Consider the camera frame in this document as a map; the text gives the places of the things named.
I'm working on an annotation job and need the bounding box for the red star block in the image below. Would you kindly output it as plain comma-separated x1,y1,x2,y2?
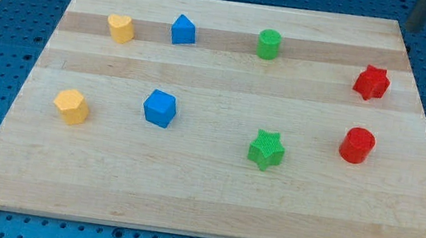
352,64,390,101

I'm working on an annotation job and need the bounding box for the yellow heart block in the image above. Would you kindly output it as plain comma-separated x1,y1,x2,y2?
108,14,135,44

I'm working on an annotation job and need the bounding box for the green cylinder block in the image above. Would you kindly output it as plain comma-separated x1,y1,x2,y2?
256,29,282,60

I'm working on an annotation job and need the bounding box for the grey metal rod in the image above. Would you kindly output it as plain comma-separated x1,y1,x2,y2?
404,0,426,33

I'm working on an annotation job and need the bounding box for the green star block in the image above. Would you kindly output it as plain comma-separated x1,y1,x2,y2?
247,129,285,171

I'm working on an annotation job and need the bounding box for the yellow hexagon block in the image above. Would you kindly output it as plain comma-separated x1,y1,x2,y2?
53,89,89,125

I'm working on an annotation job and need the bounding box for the red cylinder block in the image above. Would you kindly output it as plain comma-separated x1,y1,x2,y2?
338,127,376,164

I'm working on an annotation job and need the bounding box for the wooden board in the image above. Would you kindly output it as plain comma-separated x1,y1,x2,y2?
0,0,426,238

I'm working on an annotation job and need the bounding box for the blue cube block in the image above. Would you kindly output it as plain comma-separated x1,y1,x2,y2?
143,89,177,128

